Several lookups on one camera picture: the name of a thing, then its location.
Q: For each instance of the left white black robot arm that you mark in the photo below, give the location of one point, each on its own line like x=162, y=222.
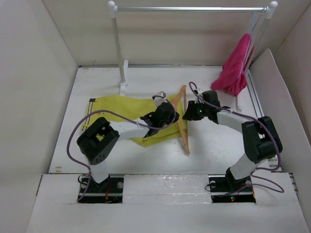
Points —
x=99, y=139

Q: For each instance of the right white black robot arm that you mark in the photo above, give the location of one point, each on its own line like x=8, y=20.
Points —
x=260, y=139

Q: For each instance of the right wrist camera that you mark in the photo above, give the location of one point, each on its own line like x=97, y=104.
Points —
x=198, y=91

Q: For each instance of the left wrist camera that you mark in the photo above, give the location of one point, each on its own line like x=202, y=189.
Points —
x=159, y=98

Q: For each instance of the pink hanging garment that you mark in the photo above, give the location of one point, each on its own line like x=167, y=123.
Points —
x=232, y=78

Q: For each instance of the yellow-green trousers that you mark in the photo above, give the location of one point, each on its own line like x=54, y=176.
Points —
x=130, y=108

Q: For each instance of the blue hanger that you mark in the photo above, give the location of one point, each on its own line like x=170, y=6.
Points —
x=258, y=23

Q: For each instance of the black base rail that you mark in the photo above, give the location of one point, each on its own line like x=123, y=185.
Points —
x=112, y=191

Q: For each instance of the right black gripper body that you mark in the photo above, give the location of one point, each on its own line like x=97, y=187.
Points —
x=197, y=111

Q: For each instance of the wooden clothes hanger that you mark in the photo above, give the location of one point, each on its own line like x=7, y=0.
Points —
x=181, y=122

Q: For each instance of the white metal clothes rack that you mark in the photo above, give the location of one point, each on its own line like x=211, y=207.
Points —
x=114, y=9

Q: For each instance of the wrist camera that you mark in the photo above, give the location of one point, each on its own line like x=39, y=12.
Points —
x=159, y=98
x=198, y=91

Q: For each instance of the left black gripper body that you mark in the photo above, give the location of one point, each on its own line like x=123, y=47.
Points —
x=170, y=119

